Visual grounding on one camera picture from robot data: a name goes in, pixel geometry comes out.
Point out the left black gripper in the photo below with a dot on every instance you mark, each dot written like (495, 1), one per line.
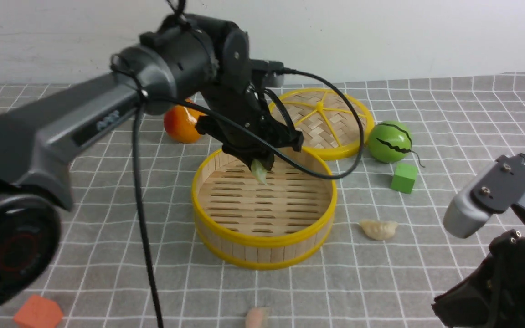
(244, 109)

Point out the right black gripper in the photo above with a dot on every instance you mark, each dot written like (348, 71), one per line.
(493, 296)

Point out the green dumpling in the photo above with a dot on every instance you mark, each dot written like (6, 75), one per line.
(259, 172)

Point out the white dumpling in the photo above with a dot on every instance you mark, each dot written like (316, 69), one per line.
(379, 230)

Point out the pink dumpling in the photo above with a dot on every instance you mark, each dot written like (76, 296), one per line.
(257, 317)

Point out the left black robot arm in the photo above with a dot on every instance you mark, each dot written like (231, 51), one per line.
(38, 141)

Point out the woven bamboo steamer lid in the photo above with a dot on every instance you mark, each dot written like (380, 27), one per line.
(328, 125)

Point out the bamboo steamer tray yellow rim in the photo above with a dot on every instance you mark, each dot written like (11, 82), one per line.
(261, 226)

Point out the orange pear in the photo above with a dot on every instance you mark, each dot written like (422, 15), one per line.
(180, 124)

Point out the grey checkered tablecloth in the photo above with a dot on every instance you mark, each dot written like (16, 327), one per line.
(458, 126)

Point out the green toy watermelon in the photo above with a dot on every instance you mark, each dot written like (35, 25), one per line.
(391, 141)

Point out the green cube block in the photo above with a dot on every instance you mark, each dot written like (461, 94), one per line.
(404, 178)

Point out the orange block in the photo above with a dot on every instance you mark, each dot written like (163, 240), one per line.
(38, 312)

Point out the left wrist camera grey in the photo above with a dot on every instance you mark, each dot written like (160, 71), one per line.
(266, 74)

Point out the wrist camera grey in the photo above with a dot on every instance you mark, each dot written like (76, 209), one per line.
(266, 74)
(493, 191)

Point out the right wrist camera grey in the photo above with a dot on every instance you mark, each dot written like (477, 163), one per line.
(493, 191)

